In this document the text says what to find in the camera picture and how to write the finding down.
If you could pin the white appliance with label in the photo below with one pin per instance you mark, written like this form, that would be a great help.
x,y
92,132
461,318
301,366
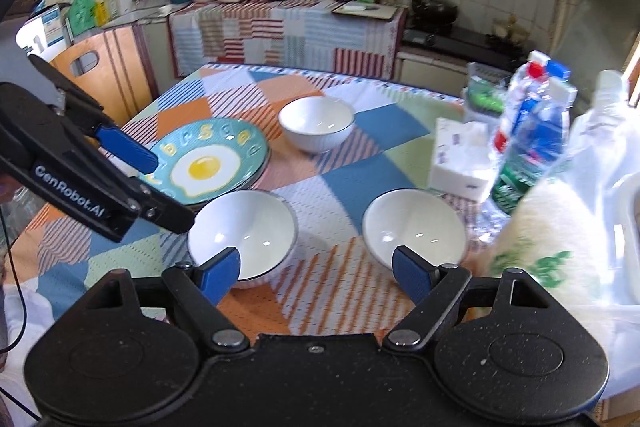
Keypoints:
x,y
45,32

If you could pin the green-label water bottle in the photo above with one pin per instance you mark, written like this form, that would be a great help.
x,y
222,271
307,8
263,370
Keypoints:
x,y
515,187

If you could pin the small cream pot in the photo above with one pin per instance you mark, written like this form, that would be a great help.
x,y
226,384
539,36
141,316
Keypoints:
x,y
510,32

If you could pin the clear bag of rice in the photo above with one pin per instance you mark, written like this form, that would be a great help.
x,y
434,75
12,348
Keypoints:
x,y
545,237

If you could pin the red-label water bottle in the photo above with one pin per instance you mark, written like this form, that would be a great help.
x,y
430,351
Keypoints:
x,y
515,107

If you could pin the white tissue pack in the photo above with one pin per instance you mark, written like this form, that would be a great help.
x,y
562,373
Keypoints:
x,y
457,162

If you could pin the kitchen knife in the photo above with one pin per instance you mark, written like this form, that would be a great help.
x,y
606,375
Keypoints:
x,y
360,7

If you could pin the steel sink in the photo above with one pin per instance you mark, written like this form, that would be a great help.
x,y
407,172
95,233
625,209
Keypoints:
x,y
140,14

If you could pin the clear plastic basket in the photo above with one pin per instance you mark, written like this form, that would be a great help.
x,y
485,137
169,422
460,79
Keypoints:
x,y
487,94

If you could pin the green plastic bag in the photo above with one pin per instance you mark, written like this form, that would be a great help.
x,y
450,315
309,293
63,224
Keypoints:
x,y
80,9

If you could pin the blue fried egg plate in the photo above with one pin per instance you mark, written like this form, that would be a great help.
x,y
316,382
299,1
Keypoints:
x,y
200,167

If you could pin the black wok with lid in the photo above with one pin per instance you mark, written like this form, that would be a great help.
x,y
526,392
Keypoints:
x,y
432,9

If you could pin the black-edged cutting board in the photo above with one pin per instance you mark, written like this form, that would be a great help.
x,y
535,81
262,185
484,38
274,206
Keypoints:
x,y
370,14

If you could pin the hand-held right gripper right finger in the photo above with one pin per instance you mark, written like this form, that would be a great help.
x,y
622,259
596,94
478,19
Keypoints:
x,y
412,272

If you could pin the yellow detergent bottle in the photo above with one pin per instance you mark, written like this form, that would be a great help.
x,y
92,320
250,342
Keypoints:
x,y
101,9

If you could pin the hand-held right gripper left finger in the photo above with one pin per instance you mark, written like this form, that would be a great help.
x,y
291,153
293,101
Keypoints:
x,y
220,274

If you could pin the large white ribbed bowl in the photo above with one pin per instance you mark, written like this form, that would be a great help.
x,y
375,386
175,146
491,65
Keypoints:
x,y
245,222

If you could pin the red-cap water bottle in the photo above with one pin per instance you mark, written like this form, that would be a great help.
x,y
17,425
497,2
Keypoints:
x,y
536,69

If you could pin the striped patchwork counter cloth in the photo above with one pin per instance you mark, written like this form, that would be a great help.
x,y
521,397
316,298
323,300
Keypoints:
x,y
280,37

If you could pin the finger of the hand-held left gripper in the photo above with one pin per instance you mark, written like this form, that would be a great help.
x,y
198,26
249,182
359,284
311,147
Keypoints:
x,y
127,149
160,209

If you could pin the black gas stove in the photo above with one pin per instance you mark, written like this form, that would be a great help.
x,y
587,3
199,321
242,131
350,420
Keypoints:
x,y
465,47

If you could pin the blue-cap water bottle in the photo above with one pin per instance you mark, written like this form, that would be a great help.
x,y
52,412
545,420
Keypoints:
x,y
558,68

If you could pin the wooden chair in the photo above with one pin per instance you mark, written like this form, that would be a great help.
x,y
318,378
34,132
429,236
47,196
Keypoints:
x,y
105,72

